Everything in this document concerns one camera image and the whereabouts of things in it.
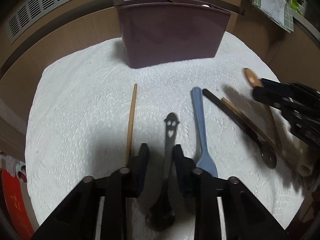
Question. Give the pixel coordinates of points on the white textured towel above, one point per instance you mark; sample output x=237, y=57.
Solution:
x=87, y=105

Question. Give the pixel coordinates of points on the wooden spoon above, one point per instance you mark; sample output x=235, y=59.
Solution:
x=252, y=78

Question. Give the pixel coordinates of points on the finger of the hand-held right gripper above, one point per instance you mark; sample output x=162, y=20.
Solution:
x=270, y=96
x=273, y=83

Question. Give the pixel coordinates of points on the person's right hand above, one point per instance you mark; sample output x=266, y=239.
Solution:
x=305, y=165

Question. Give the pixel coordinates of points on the grey countertop ledge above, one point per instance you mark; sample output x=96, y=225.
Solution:
x=307, y=27

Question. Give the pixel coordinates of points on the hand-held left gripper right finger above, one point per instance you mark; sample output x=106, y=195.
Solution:
x=181, y=180

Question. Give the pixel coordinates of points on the purple plastic utensil holder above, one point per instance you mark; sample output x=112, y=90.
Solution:
x=170, y=35

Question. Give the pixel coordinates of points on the red floor mat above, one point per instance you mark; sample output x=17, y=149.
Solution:
x=13, y=205

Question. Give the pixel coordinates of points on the wooden chopstick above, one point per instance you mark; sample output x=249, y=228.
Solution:
x=235, y=110
x=131, y=120

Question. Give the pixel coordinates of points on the brown kitchen cabinet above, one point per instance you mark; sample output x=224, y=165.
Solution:
x=75, y=40

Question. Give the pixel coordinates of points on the green checked dish towel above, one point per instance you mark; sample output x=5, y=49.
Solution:
x=272, y=2

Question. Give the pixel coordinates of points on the green packet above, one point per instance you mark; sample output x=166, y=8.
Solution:
x=296, y=2

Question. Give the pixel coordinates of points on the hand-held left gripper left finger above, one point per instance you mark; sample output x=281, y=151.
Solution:
x=143, y=172

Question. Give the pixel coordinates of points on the grey vent grille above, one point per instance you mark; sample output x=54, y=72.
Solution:
x=50, y=0

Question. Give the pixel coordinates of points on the blue plastic spoon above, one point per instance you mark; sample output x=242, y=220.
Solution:
x=200, y=120

